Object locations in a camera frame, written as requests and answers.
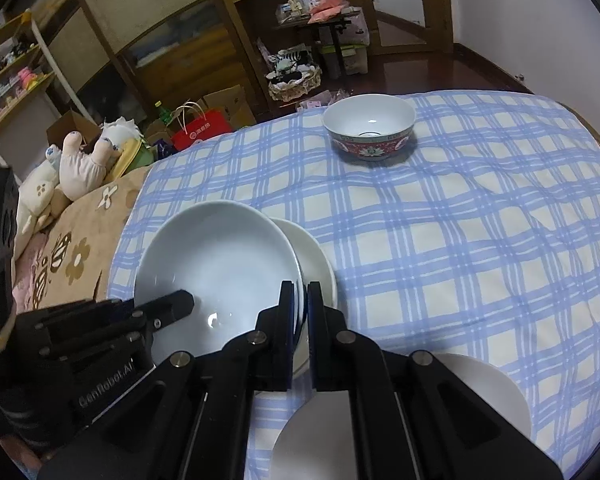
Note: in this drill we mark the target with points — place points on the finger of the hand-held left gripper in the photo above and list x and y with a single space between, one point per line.
80 317
172 305

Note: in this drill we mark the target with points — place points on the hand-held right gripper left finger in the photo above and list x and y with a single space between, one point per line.
280 355

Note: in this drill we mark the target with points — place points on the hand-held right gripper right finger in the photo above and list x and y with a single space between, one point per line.
325 355

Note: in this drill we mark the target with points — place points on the medium red patterned bowl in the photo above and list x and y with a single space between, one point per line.
220 270

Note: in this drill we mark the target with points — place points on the large white cherry plate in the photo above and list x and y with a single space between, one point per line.
315 440

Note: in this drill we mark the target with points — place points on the large white printed bowl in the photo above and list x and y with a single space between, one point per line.
315 265

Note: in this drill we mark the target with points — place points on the small red patterned bowl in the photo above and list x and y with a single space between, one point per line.
367 115

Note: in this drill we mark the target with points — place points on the pink sheet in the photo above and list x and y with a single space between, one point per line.
27 280

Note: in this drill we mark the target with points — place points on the cream plush toy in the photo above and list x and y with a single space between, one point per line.
37 185

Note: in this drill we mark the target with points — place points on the pink plush toy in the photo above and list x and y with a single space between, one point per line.
82 170

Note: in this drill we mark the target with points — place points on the green yellow cushion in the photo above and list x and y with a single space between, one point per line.
135 160

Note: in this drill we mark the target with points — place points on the blue plaid cloth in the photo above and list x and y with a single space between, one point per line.
455 260

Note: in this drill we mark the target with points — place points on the red paper bag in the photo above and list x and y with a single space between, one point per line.
202 130

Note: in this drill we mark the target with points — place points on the white frilly plush toy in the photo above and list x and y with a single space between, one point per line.
117 132

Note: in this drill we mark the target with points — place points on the green bottle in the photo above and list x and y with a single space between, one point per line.
162 115

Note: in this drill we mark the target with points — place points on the large cardboard box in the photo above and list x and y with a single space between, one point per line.
75 125

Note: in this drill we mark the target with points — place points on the small cardboard box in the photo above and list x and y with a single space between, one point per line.
230 102

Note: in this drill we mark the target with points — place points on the wooden wardrobe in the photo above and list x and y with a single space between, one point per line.
170 67

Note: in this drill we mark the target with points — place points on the display shelf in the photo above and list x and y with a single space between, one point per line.
45 80

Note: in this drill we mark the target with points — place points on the pink toy figure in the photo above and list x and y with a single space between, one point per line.
27 77

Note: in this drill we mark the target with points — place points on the wicker basket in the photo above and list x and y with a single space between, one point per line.
295 91

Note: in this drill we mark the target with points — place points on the pink floral fabric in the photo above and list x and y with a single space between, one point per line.
320 100

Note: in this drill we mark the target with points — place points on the row of small figurines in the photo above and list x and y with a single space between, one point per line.
5 62

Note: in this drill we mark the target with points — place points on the black white striped cloth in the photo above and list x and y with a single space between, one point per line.
290 62

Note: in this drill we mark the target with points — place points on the dark side table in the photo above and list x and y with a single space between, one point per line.
336 55

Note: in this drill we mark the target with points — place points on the plastic storage box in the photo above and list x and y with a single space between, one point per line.
355 55

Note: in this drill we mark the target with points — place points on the wooden corner shelf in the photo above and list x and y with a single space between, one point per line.
265 15

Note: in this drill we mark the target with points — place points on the pile of small boxes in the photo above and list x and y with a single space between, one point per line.
292 10

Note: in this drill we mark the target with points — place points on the pile of pink packets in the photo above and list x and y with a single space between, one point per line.
327 7

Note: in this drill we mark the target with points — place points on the wooden door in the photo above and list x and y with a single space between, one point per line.
437 5

